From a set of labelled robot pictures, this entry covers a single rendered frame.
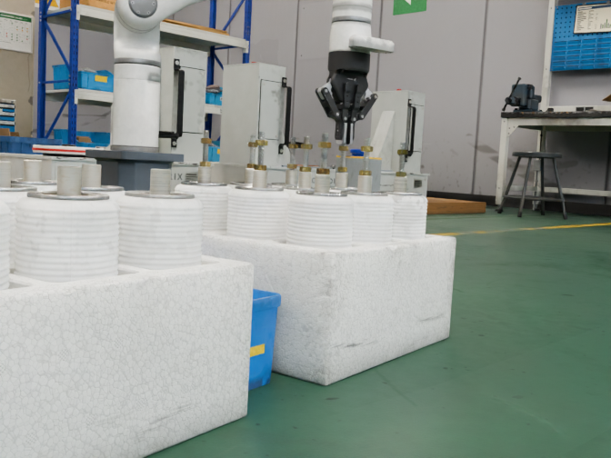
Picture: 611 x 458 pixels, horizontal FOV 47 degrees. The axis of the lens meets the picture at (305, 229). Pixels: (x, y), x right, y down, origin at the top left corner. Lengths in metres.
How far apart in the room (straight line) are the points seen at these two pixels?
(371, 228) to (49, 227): 0.55
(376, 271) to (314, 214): 0.13
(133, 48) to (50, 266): 0.85
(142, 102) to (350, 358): 0.71
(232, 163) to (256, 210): 2.80
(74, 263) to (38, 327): 0.08
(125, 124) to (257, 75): 2.34
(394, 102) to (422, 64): 2.34
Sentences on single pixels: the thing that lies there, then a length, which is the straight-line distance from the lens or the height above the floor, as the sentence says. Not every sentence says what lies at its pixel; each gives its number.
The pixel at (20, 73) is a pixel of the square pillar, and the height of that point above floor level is 1.01.
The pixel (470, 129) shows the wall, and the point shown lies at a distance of 6.71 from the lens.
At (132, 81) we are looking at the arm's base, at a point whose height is 0.44.
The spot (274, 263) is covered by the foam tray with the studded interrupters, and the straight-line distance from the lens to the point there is 0.99.
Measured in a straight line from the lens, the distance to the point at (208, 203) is 1.13.
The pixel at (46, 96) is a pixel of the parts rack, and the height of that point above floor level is 0.74.
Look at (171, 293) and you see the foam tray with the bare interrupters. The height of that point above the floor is 0.16.
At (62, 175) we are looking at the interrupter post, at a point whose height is 0.27.
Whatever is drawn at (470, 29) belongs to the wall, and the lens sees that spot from 6.86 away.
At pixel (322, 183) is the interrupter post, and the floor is 0.27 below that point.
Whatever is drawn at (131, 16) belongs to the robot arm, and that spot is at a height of 0.56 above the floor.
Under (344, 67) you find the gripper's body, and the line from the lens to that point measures 1.26.
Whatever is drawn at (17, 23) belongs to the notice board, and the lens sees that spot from 7.53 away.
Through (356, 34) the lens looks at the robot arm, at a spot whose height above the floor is 0.52.
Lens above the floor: 0.30
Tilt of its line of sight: 5 degrees down
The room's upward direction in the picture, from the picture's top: 3 degrees clockwise
